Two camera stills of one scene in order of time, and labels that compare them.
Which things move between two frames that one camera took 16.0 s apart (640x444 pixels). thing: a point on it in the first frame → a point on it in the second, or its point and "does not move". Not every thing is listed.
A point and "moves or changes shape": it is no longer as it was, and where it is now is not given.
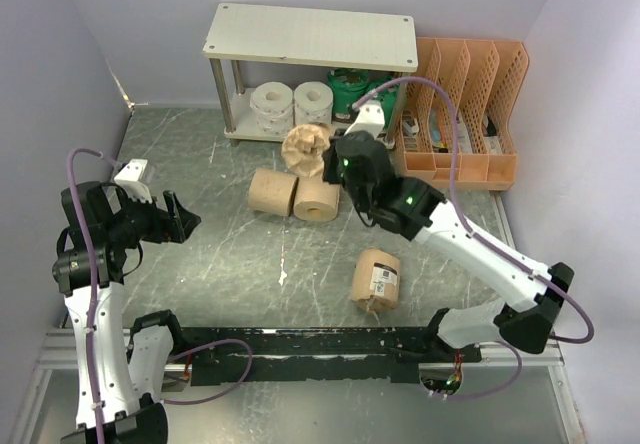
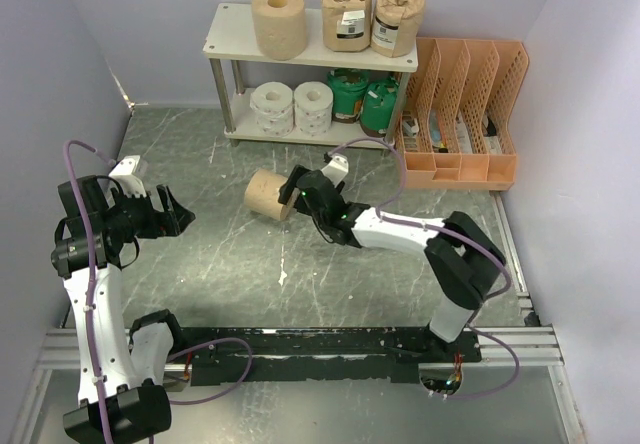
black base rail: [232, 355] does not move
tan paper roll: [272, 192] does not move
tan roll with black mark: [304, 146] → [346, 15]
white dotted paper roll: [313, 103] does not move
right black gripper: [329, 156] → [288, 188]
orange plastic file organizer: [484, 76] does not move
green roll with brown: [367, 82] does not move
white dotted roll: [273, 106] does not move
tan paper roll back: [316, 200] moves or changes shape
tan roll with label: [375, 279] → [398, 7]
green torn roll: [346, 85] does not move
